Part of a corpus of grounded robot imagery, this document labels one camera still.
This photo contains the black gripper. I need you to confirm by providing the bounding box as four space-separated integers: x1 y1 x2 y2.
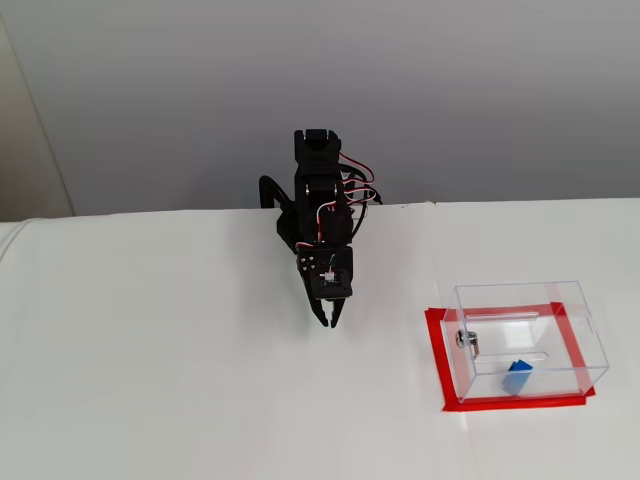
295 242 353 329

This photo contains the blue lego brick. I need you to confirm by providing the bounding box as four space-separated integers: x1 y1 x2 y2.
501 358 534 397

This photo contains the transparent plastic box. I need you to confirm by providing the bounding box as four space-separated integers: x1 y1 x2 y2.
439 280 610 404

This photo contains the red tape strip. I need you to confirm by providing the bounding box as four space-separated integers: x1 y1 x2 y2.
549 301 597 396
427 302 566 321
442 387 597 413
424 307 464 413

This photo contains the silver metal cam lock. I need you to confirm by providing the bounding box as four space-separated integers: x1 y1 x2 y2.
455 329 482 360

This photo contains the black wrist camera board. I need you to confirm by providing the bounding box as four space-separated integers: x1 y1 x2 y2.
311 247 354 300

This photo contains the thin black cable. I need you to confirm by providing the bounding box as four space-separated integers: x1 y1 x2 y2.
348 169 385 240

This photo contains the thick black cable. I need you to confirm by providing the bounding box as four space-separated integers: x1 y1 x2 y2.
258 174 294 211

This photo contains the red white black servo cable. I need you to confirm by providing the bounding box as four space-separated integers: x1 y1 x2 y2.
337 153 376 207

